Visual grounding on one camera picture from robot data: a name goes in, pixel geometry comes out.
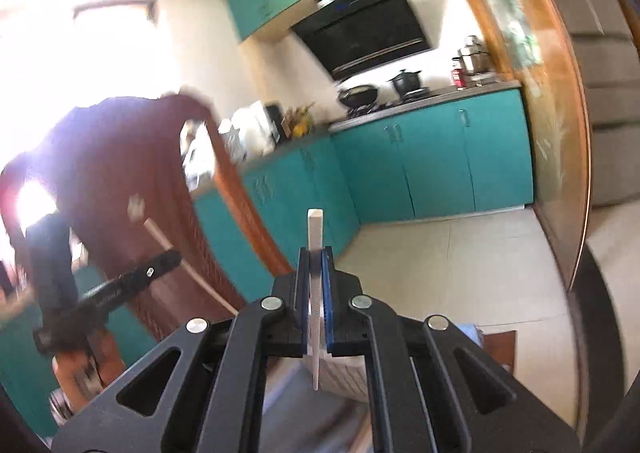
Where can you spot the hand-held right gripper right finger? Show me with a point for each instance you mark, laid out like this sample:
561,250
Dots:
327,283

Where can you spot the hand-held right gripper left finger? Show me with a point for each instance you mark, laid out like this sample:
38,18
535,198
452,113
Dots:
303,283

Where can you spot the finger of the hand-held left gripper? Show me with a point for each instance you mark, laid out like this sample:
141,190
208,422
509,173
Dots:
150,270

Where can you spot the white slatted utensil holder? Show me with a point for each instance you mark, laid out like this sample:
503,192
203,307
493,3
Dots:
345,378

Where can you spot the teal lower kitchen cabinets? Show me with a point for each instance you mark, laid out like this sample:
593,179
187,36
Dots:
300,183
430,168

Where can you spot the dark red wooden chair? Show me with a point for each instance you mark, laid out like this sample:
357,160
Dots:
125,158

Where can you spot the cluster of condiment bottles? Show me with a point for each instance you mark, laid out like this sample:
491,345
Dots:
299,125

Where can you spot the black countertop appliance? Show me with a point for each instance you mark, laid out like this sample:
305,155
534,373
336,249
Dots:
276,123

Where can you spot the white kitchen appliance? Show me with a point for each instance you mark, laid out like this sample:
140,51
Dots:
252,125

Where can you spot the black gas stove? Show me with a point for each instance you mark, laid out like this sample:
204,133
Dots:
370,109

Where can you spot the black wok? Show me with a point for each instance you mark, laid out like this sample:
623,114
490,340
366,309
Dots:
357,95

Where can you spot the black cooking pot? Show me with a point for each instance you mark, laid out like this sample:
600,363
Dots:
406,84

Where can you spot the kitchen window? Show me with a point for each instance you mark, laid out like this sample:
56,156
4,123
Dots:
100,58

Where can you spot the red canister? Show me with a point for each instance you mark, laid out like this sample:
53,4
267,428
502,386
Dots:
458,78

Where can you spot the black range hood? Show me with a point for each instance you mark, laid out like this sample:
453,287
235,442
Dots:
365,33

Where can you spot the wooden framed glass door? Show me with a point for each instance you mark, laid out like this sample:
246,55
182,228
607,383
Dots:
550,108

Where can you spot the grey refrigerator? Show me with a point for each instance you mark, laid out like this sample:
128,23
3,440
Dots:
600,58

